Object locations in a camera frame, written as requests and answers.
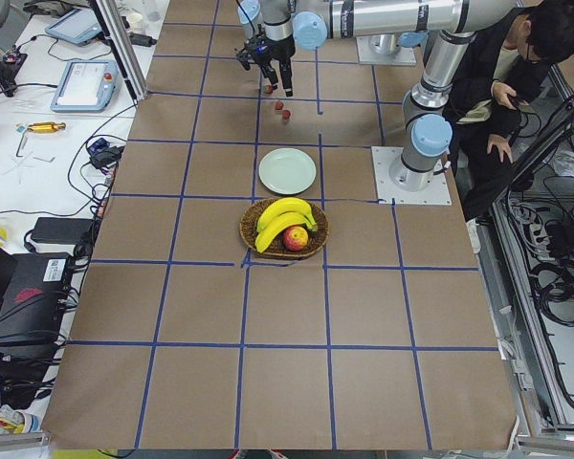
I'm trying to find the red yellow apple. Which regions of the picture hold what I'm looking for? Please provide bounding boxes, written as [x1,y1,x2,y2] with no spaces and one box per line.
[282,226,309,251]

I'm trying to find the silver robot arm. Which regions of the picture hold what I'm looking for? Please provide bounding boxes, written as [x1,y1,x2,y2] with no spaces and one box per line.
[252,1,514,191]
[368,32,428,55]

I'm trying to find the black power adapter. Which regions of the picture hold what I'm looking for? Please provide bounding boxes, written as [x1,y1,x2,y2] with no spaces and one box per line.
[31,217,93,245]

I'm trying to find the black smartphone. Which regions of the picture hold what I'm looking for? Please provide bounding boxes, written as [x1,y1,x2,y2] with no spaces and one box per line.
[507,95,527,108]

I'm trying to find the grey teach pendant far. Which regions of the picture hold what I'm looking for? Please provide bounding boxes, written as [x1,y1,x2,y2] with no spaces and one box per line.
[45,9,101,46]

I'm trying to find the person in black shirt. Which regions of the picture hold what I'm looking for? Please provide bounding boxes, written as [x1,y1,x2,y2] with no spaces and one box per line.
[443,0,574,229]

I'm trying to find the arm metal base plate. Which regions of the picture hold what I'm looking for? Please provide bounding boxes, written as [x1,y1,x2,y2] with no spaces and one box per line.
[357,33,416,67]
[371,146,453,206]

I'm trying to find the grey teach pendant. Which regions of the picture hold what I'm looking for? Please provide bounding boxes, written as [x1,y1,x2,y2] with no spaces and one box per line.
[45,9,101,46]
[50,60,120,113]

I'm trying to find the white paper cup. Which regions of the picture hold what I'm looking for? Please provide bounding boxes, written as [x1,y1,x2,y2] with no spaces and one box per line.
[125,11,145,34]

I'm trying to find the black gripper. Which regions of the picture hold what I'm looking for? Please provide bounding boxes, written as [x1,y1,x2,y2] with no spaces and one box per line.
[254,33,295,97]

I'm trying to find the woven wicker basket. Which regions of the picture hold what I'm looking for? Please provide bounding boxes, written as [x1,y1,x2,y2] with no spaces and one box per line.
[239,198,329,260]

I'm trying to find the pale green plate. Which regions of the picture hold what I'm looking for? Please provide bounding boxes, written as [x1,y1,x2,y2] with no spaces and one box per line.
[258,147,317,195]

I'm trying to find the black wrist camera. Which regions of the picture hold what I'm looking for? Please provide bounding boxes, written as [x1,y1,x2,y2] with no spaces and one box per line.
[235,45,256,71]

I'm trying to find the black computer box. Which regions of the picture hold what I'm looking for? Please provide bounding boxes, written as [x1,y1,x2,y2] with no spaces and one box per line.
[0,252,74,346]

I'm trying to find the grey teach pendant near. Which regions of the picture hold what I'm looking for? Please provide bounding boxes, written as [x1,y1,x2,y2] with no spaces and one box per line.
[50,60,120,113]

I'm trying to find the gold metal tool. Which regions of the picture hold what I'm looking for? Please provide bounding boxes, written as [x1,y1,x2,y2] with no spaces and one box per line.
[27,121,66,134]

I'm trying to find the yellow banana bunch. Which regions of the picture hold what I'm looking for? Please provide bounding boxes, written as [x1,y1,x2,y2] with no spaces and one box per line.
[254,197,318,252]

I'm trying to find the aluminium frame post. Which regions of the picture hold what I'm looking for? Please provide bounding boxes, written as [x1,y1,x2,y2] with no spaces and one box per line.
[88,0,148,102]

